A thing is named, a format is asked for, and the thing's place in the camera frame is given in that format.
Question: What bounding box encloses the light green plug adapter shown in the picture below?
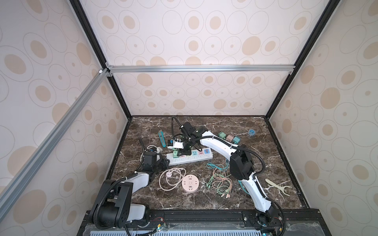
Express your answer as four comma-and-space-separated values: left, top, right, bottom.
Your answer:
173, 151, 180, 158

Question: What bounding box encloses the teal blue cable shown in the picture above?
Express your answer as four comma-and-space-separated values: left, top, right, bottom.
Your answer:
206, 157, 230, 172

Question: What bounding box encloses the dark teal plug adapter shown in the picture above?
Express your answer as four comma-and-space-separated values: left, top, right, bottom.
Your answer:
232, 136, 241, 145

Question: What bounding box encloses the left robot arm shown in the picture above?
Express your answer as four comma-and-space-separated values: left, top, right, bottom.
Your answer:
89, 137, 169, 230

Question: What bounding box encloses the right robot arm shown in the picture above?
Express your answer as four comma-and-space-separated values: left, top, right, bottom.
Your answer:
167, 117, 286, 236

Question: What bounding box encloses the pink plug adapter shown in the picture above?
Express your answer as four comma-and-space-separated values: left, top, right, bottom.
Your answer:
226, 135, 234, 143

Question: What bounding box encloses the white multicolour power strip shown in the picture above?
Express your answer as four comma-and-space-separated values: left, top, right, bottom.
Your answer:
166, 148, 213, 166

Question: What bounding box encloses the teal peeler tool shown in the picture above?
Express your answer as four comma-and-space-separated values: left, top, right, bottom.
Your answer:
158, 130, 167, 148

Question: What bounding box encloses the pink round socket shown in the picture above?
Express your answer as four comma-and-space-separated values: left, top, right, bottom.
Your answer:
181, 175, 199, 193

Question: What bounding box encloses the blue bottle cap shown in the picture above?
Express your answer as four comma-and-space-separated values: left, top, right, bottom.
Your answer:
248, 129, 256, 136

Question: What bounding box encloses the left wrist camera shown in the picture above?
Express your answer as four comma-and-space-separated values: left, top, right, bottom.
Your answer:
147, 145, 162, 153

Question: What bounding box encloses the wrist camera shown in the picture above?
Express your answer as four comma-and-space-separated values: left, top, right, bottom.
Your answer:
147, 145, 162, 153
167, 139, 184, 149

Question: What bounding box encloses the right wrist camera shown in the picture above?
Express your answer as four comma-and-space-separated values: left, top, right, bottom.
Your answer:
167, 139, 184, 149

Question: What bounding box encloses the pink coiled socket cable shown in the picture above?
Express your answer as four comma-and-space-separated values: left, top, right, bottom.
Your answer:
158, 167, 187, 191

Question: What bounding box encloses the rear aluminium rail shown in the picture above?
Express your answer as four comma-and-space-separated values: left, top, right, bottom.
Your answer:
109, 65, 295, 73

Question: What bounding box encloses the aluminium rail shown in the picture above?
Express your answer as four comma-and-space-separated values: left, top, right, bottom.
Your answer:
109, 65, 295, 73
1, 68, 110, 220

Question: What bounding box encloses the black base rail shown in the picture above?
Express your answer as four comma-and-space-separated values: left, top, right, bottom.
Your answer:
78, 209, 331, 236

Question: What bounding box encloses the left aluminium rail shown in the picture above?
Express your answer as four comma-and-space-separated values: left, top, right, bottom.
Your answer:
1, 68, 110, 220

